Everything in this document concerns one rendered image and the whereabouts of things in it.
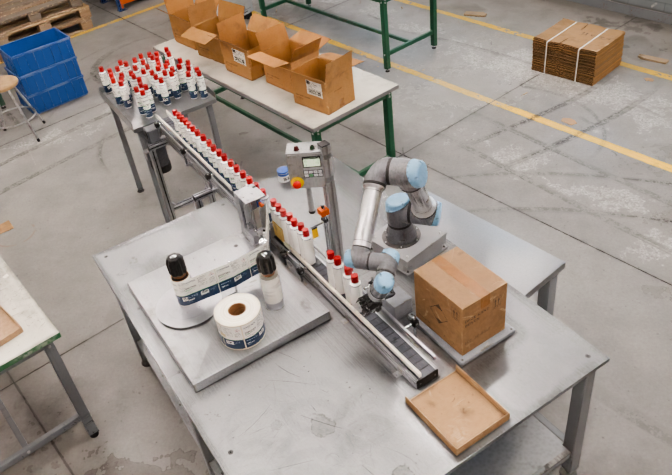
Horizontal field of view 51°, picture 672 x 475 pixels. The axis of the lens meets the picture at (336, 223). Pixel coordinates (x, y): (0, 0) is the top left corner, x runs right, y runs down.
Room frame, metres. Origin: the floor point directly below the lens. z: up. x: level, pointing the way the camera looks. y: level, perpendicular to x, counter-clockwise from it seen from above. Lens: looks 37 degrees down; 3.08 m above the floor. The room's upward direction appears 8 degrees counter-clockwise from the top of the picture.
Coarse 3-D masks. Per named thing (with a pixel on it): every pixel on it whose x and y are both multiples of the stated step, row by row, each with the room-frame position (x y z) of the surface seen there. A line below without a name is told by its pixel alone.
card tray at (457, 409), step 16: (448, 384) 1.79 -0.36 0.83; (464, 384) 1.78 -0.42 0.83; (416, 400) 1.73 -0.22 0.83; (432, 400) 1.72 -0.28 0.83; (448, 400) 1.71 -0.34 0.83; (464, 400) 1.70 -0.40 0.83; (480, 400) 1.69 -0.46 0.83; (496, 400) 1.65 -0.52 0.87; (432, 416) 1.65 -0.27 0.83; (448, 416) 1.64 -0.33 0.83; (464, 416) 1.63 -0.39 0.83; (480, 416) 1.62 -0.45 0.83; (496, 416) 1.61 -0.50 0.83; (448, 432) 1.57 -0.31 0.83; (464, 432) 1.56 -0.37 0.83; (480, 432) 1.52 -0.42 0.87; (464, 448) 1.48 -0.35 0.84
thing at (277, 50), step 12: (264, 36) 4.90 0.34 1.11; (276, 36) 4.95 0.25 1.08; (300, 36) 4.98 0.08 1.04; (312, 36) 4.92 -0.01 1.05; (264, 48) 4.87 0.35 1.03; (276, 48) 4.92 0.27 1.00; (288, 48) 4.99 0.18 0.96; (300, 48) 4.57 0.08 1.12; (312, 48) 4.67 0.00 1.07; (264, 60) 4.65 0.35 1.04; (276, 60) 4.64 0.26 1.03; (288, 60) 4.98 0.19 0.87; (300, 60) 4.63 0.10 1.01; (276, 72) 4.72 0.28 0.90; (288, 72) 4.60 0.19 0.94; (276, 84) 4.74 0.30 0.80; (288, 84) 4.62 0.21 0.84
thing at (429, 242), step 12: (384, 228) 2.72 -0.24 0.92; (420, 228) 2.68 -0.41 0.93; (432, 228) 2.66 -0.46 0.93; (372, 240) 2.65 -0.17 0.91; (384, 240) 2.63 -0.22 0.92; (420, 240) 2.59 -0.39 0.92; (432, 240) 2.57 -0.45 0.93; (444, 240) 2.61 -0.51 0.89; (408, 252) 2.52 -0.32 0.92; (420, 252) 2.51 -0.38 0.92; (432, 252) 2.56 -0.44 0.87; (408, 264) 2.46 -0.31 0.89; (420, 264) 2.51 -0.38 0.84
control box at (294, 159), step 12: (288, 144) 2.71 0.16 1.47; (300, 144) 2.70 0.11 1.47; (312, 144) 2.69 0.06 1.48; (288, 156) 2.63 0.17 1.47; (300, 156) 2.62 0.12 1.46; (288, 168) 2.64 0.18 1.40; (300, 168) 2.62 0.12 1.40; (312, 168) 2.62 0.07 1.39; (300, 180) 2.62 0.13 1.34; (312, 180) 2.62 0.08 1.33; (324, 180) 2.61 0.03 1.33
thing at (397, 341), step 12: (324, 276) 2.47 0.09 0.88; (372, 324) 2.12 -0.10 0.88; (384, 324) 2.11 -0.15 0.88; (384, 336) 2.04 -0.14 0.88; (396, 336) 2.03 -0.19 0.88; (396, 348) 1.97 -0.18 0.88; (408, 348) 1.96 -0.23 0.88; (408, 360) 1.90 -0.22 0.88; (420, 360) 1.89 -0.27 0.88; (432, 372) 1.82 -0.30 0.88
